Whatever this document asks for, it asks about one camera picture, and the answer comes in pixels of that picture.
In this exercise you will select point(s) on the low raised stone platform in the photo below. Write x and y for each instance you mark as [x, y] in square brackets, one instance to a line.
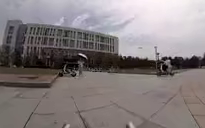
[133, 71]

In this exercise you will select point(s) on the grey paved plaza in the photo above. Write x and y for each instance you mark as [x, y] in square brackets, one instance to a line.
[106, 96]

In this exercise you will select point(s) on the robot's own part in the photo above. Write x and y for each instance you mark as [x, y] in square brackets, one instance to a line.
[66, 126]
[130, 125]

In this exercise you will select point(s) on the reddish brick paving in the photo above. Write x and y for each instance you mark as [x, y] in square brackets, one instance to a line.
[201, 100]

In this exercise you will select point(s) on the person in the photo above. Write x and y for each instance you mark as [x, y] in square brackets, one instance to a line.
[167, 65]
[81, 65]

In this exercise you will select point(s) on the cluster of trees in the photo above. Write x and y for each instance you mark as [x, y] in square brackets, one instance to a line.
[3, 56]

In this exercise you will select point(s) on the large grey multi-storey building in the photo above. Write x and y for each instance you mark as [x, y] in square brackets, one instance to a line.
[63, 41]

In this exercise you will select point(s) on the raised bed with kerb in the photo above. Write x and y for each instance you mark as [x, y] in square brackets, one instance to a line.
[20, 79]

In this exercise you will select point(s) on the pale pole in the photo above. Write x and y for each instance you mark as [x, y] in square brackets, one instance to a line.
[155, 56]

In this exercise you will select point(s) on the row of trees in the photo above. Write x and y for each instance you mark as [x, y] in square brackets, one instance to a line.
[186, 62]

